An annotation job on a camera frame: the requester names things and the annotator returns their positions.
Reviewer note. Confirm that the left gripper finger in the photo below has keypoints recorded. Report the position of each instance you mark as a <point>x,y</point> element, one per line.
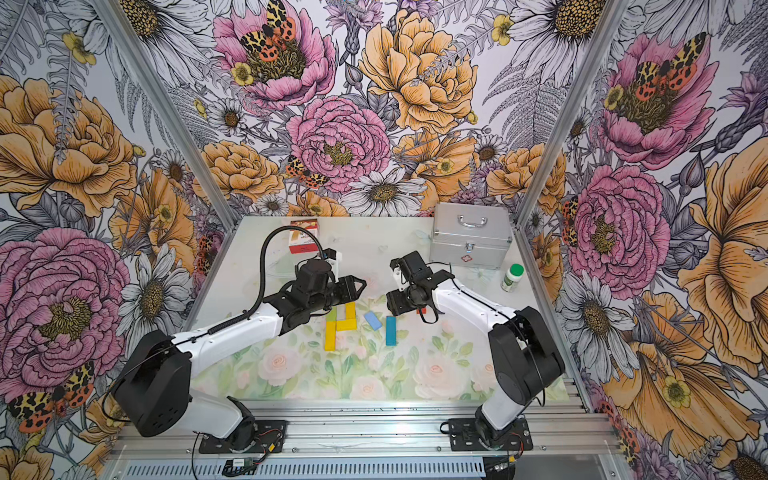
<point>349,295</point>
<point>352,283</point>

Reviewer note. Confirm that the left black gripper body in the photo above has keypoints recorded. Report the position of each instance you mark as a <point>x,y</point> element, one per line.
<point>325,298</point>

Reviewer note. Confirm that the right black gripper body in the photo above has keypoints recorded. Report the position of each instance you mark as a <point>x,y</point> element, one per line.
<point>406,300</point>

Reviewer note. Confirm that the short yellow block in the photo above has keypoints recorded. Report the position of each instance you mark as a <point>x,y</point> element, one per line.
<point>350,311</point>

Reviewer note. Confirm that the yellow block crosswise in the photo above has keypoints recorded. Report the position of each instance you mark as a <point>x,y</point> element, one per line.
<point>346,325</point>

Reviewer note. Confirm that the teal block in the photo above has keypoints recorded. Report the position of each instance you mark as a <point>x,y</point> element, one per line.
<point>391,331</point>

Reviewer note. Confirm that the light blue block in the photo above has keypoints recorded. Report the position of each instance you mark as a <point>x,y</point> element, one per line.
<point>373,320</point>

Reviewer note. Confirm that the long yellow block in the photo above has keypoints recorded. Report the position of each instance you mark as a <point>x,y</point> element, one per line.
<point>330,336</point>

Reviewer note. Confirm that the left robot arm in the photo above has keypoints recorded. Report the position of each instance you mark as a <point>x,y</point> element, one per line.
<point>154,390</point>

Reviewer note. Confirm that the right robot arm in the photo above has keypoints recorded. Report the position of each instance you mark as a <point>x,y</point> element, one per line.
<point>525,358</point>

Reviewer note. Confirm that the clear glass bowl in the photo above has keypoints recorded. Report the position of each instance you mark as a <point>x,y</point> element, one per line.
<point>282,265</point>

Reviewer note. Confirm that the red white cardboard box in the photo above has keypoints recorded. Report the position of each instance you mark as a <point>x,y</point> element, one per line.
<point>300,240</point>

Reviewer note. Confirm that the silver metal case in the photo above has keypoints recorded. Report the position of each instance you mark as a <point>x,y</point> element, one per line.
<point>470,235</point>

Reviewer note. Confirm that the white bottle green cap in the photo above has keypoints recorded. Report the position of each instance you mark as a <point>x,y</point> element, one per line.
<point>513,276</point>

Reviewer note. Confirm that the small circuit board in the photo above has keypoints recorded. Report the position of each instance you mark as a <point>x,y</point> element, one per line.
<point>239,467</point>

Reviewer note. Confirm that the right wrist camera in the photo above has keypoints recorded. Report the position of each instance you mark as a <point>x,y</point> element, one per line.
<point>411,268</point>

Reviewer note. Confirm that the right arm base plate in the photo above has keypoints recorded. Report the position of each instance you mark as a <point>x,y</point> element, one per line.
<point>475,434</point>

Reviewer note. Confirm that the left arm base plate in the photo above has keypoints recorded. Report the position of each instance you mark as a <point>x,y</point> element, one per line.
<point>259,437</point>

